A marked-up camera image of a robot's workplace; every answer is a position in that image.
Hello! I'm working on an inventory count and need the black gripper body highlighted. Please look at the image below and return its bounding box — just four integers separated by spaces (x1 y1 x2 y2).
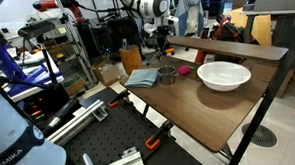
149 24 172 46

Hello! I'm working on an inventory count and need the pink and green toy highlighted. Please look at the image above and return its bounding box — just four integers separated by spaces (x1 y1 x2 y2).
177 64 196 76

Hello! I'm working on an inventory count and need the small metal pot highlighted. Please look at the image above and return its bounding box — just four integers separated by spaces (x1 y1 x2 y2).
157 64 180 86

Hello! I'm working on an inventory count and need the folded light blue towel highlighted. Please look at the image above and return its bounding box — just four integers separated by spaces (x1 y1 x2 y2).
123 67 160 90

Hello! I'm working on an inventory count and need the blue white jacket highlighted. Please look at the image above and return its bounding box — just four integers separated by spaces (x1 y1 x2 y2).
175 0 207 38

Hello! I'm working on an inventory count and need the cardboard box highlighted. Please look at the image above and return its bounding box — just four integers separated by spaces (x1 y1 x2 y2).
90 58 124 89

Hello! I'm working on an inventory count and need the long wooden shelf board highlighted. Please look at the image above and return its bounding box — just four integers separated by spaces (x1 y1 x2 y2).
166 30 290 67

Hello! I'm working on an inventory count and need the black slanted table leg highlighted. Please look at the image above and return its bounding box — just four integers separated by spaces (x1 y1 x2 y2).
140 103 151 121
220 50 295 165

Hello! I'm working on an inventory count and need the white plastic bowl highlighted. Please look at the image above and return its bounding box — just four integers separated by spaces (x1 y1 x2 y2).
196 59 253 93

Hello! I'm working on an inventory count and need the metal lattice rack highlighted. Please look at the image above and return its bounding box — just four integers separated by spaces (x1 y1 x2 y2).
52 0 99 90

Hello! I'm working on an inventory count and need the black perforated breadboard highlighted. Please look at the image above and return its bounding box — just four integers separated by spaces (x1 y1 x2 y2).
59 83 209 165

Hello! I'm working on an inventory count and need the large tan cardboard sheet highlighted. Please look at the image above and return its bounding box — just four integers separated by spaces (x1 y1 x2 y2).
223 6 274 49

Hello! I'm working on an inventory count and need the grey desk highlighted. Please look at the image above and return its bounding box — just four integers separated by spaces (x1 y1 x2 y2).
239 8 295 56

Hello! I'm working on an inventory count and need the black controller box with lights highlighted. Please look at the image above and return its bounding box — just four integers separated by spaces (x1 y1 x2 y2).
18 81 73 127

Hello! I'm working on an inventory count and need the round floor drain grate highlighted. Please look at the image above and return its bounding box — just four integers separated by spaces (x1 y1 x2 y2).
241 121 278 149

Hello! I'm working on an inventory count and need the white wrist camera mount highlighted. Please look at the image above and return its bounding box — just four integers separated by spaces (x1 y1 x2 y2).
143 15 180 36

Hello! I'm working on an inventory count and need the red robot on pedestal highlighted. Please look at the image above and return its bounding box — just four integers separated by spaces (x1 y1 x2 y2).
193 13 255 65

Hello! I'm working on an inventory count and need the black orange handled clamp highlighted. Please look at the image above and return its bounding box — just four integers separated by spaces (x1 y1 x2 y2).
143 120 175 152
107 89 132 109

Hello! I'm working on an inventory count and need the black cable connector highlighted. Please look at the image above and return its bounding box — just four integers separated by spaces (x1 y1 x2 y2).
41 97 83 135

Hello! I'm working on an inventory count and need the black camera on stand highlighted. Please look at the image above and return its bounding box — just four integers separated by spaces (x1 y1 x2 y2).
17 19 61 87

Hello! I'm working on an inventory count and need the blue padded frame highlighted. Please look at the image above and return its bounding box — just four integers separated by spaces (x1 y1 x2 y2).
0 40 66 102

